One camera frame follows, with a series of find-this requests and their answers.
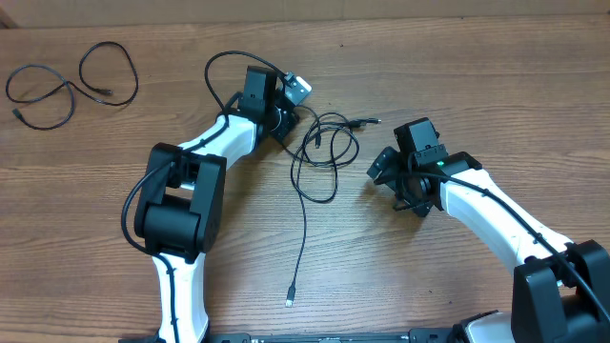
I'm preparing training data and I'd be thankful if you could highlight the black usb cable bundle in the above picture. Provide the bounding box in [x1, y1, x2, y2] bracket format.
[284, 105, 382, 309]

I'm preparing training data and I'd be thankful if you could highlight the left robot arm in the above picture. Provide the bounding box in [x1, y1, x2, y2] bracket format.
[129, 66, 312, 342]

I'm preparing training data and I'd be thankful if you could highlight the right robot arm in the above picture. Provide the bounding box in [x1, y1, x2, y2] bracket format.
[367, 118, 609, 343]

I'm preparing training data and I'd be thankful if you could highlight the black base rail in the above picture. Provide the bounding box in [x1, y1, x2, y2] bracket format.
[118, 312, 514, 343]

